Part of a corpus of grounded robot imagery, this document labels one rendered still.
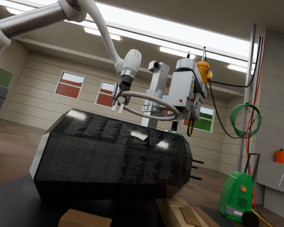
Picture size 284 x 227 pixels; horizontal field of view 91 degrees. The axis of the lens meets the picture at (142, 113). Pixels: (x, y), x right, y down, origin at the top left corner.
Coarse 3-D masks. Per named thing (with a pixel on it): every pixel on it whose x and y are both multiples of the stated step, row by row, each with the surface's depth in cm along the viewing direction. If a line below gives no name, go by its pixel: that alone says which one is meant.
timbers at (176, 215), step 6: (180, 198) 146; (162, 204) 139; (168, 204) 125; (186, 204) 133; (168, 210) 122; (174, 210) 115; (180, 210) 117; (192, 210) 123; (168, 216) 119; (174, 216) 107; (180, 216) 107; (198, 216) 115; (174, 222) 105; (180, 222) 98; (204, 222) 107
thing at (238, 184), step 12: (228, 180) 193; (240, 180) 176; (252, 180) 173; (228, 192) 179; (240, 192) 173; (252, 192) 173; (228, 204) 175; (240, 204) 170; (228, 216) 170; (240, 216) 167; (252, 216) 162
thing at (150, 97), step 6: (138, 96) 80; (144, 96) 79; (150, 96) 79; (156, 102) 81; (162, 102) 81; (126, 108) 118; (168, 108) 84; (174, 108) 86; (138, 114) 124; (144, 114) 124; (174, 114) 93; (162, 120) 117; (168, 120) 112
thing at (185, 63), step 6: (180, 60) 160; (186, 60) 156; (192, 60) 157; (180, 66) 158; (186, 66) 155; (192, 66) 156; (192, 72) 161; (198, 72) 175; (198, 78) 178; (198, 84) 186; (204, 84) 204; (198, 90) 204; (204, 90) 207; (204, 96) 219
